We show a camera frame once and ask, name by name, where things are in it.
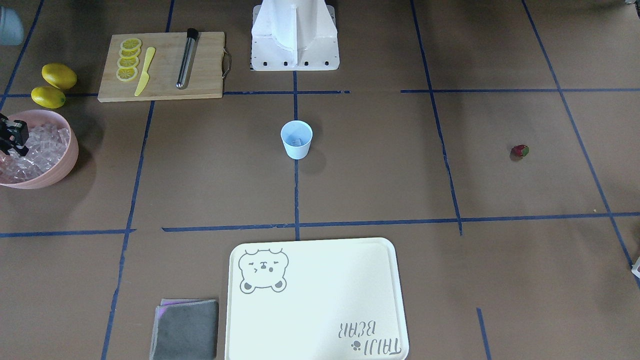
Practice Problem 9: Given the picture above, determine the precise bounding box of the lemon slice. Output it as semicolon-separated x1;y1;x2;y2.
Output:
117;55;140;69
119;38;142;51
115;67;138;82
119;47;141;59

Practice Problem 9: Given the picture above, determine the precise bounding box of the yellow lemon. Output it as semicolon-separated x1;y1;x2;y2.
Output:
41;63;78;91
30;86;67;109

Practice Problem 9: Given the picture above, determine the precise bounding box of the wooden cutting board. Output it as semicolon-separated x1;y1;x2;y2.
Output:
97;32;226;103

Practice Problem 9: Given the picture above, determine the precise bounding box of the grey folded cloth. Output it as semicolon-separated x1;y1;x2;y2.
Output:
149;298;219;360

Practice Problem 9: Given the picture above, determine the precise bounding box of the cream bear serving tray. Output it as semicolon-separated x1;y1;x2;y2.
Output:
224;237;410;360

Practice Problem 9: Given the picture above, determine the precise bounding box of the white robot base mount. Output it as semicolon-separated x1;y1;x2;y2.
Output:
250;0;340;72

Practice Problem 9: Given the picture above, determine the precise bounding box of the lower yellow lemon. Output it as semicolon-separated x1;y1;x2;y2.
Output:
30;86;67;109

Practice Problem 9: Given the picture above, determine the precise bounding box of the red strawberry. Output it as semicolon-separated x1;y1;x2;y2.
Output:
510;145;530;160

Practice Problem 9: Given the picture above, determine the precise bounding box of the steel cylinder black tip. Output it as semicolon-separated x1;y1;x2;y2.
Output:
175;27;199;91

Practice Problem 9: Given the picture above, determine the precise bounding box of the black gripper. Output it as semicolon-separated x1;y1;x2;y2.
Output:
0;114;30;157

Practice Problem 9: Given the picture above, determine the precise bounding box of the upper yellow lemon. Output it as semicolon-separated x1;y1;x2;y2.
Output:
41;63;78;91

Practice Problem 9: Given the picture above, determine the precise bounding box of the clear ice cubes pile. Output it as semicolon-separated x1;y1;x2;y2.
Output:
0;123;71;183

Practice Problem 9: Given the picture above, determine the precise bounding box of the yellow plastic knife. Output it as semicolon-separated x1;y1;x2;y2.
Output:
134;47;156;97

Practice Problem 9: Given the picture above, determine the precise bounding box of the pink bowl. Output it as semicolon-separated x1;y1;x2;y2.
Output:
1;109;79;190

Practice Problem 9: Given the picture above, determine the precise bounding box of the light blue plastic cup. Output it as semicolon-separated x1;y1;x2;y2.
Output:
279;120;314;160

